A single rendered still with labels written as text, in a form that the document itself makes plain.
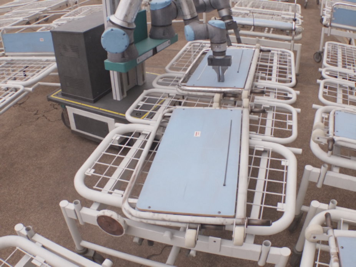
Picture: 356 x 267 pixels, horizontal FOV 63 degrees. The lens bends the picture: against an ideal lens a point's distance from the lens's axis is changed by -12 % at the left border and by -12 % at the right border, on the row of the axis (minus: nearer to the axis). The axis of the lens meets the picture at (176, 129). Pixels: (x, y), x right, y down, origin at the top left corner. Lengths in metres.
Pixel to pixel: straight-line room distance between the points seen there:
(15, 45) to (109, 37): 1.63
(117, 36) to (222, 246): 1.13
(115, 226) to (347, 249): 0.79
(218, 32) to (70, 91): 1.20
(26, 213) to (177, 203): 1.17
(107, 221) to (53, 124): 1.77
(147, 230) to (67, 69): 1.48
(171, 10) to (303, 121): 1.37
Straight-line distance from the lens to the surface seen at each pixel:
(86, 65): 2.21
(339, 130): 1.57
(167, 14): 2.29
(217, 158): 1.30
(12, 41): 3.22
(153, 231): 1.18
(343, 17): 3.97
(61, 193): 2.10
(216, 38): 1.78
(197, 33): 1.75
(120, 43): 1.73
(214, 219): 1.07
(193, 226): 1.10
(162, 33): 2.30
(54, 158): 2.41
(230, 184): 1.18
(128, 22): 1.73
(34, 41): 3.03
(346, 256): 1.07
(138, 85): 2.49
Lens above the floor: 1.36
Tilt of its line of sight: 33 degrees down
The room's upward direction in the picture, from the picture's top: 2 degrees counter-clockwise
